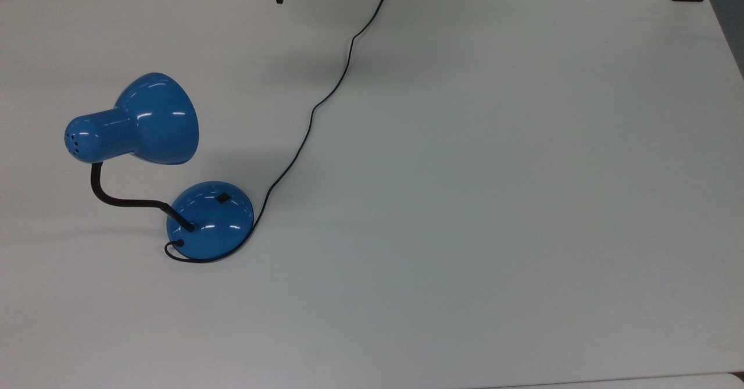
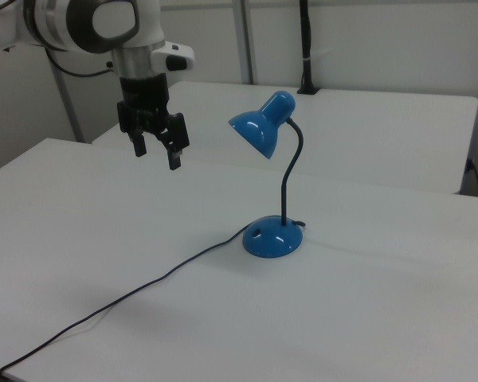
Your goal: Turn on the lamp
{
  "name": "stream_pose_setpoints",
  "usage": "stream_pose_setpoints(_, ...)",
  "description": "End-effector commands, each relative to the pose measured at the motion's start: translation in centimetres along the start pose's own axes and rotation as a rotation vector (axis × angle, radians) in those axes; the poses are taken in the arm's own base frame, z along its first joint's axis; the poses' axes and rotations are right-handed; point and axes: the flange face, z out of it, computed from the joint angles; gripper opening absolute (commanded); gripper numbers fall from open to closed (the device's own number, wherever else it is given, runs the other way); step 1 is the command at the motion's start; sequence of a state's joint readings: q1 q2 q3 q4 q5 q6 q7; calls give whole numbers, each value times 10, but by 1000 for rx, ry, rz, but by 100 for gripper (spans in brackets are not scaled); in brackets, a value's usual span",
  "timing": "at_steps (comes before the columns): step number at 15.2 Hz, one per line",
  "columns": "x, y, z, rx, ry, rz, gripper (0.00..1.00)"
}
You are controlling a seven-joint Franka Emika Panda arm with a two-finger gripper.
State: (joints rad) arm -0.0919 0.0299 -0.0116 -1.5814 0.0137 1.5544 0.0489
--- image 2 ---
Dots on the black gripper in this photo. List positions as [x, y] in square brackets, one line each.
[143, 99]

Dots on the blue desk lamp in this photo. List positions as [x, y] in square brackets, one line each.
[273, 238]

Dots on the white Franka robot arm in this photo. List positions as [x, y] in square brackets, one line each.
[44, 20]

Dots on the black pole with white band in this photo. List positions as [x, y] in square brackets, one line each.
[306, 40]

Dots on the grey partition post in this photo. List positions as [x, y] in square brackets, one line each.
[65, 99]
[245, 40]

